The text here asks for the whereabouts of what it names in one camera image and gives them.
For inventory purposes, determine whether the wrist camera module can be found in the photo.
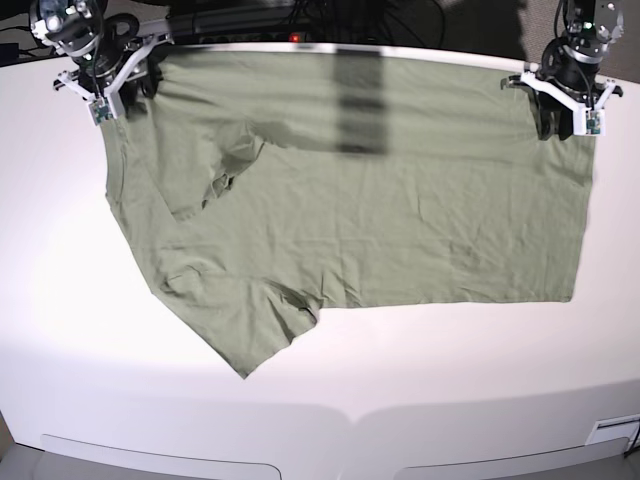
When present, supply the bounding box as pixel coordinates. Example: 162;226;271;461
88;97;125;126
573;109;606;136

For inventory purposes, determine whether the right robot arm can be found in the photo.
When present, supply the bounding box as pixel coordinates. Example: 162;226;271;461
29;1;172;125

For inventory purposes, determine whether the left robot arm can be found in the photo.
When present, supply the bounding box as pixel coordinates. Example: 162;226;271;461
501;0;624;141

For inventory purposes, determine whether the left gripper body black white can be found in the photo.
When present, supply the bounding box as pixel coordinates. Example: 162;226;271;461
501;42;623;113

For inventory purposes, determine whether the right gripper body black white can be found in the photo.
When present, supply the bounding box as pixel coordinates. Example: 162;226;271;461
52;34;173;105

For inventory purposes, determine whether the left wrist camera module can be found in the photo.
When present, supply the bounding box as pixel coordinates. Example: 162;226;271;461
573;109;606;136

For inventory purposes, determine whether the green T-shirt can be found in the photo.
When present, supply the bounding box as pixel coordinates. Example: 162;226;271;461
101;49;595;377

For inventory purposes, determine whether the black power strip red light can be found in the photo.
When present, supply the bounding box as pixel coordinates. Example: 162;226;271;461
198;31;314;45

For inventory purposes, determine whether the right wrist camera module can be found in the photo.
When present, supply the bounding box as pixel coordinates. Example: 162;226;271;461
88;97;125;126

